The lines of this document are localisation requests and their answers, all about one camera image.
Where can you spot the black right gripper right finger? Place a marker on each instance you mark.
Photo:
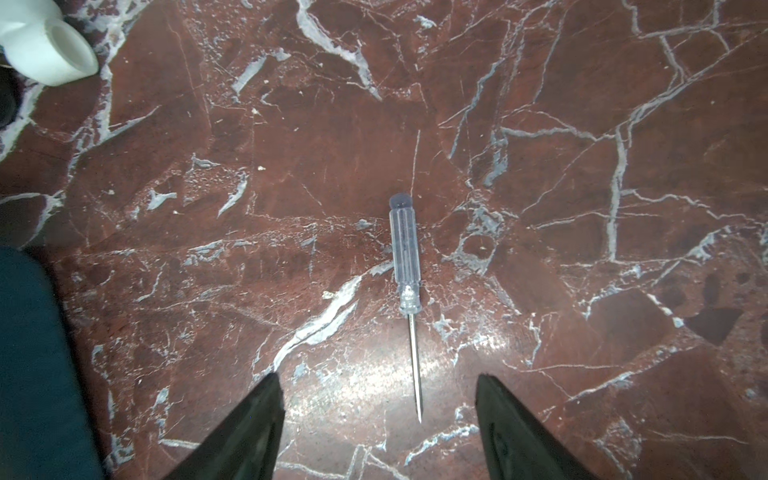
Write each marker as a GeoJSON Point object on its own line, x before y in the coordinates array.
{"type": "Point", "coordinates": [516, 445]}

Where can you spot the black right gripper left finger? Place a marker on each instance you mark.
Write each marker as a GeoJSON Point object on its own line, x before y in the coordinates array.
{"type": "Point", "coordinates": [245, 445]}

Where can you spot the clear-handled small screwdriver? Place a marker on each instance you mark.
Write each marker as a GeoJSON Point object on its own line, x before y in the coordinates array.
{"type": "Point", "coordinates": [407, 273]}

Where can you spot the white pipe elbow fitting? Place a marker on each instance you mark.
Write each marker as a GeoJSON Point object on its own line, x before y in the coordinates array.
{"type": "Point", "coordinates": [39, 44]}

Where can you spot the teal plastic storage tray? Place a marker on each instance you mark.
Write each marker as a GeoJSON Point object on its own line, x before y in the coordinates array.
{"type": "Point", "coordinates": [45, 425]}

